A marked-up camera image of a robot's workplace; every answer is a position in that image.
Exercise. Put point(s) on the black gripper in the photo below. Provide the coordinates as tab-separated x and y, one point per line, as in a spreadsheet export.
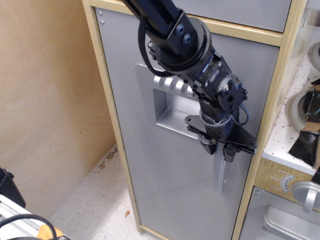
233	136

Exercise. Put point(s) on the silver fridge door handle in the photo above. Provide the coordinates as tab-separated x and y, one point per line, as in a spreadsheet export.
219	163

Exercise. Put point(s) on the grey fridge door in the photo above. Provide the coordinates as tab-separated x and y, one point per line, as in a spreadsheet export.
171	174

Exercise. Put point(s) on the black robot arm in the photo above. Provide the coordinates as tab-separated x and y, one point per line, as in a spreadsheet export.
173	44

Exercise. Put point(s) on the white speckled sink counter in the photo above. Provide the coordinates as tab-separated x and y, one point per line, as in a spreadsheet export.
299	75

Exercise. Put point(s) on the grey oven door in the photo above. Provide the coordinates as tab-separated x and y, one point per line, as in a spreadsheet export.
253	229

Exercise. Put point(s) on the silver oven knob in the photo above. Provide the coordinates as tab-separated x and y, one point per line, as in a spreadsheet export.
307	193

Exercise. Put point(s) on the grey freezer door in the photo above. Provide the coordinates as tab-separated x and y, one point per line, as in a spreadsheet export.
264	14

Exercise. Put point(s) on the orange tape piece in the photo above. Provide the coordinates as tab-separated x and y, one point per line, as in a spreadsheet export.
45	233

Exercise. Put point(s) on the black box left edge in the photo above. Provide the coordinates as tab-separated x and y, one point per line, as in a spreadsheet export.
9	189

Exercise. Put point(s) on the wooden toy kitchen frame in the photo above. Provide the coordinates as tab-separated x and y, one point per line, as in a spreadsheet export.
284	40

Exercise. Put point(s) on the aluminium rail base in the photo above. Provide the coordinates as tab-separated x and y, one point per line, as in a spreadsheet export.
16	223

